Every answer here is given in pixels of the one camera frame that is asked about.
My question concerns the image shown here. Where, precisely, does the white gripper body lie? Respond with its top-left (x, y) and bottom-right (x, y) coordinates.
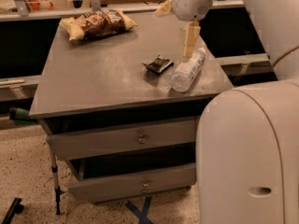
top-left (172, 0), bottom-right (212, 21)

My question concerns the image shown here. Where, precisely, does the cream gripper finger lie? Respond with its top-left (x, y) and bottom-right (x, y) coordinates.
top-left (183, 21), bottom-right (200, 58)
top-left (155, 0), bottom-right (173, 16)

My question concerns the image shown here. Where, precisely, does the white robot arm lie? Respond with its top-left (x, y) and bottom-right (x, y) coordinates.
top-left (195, 0), bottom-right (299, 224)

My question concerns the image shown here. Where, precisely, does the black rxbar chocolate wrapper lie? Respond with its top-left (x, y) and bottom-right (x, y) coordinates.
top-left (144, 56), bottom-right (174, 76)

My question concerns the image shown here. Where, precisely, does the clear plastic water bottle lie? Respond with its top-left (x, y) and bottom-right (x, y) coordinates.
top-left (169, 48), bottom-right (206, 92)

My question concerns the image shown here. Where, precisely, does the yellow brown chip bag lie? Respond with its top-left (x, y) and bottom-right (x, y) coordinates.
top-left (60, 9), bottom-right (136, 41)

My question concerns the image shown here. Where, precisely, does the grey drawer cabinet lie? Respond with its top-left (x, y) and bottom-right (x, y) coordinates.
top-left (29, 9), bottom-right (235, 203)

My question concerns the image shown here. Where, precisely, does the upper grey drawer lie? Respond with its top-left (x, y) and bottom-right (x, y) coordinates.
top-left (47, 117), bottom-right (196, 161)

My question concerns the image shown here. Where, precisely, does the grey drawer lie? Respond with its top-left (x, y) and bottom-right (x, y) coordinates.
top-left (47, 117), bottom-right (196, 161)
top-left (68, 163), bottom-right (196, 203)

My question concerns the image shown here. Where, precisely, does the metal shelf rack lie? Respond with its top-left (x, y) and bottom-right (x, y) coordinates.
top-left (0, 0), bottom-right (278, 131)

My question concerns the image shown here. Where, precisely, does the lower grey drawer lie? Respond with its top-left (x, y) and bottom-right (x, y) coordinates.
top-left (68, 163), bottom-right (196, 203)

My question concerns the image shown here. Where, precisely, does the green bottle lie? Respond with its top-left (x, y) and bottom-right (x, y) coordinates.
top-left (9, 107), bottom-right (38, 125)

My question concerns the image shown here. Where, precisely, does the blue tape cross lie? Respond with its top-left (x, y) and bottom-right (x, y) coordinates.
top-left (125, 196), bottom-right (154, 224)

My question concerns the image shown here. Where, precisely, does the black foot bottom left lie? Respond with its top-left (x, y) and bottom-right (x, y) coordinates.
top-left (2, 198), bottom-right (24, 224)

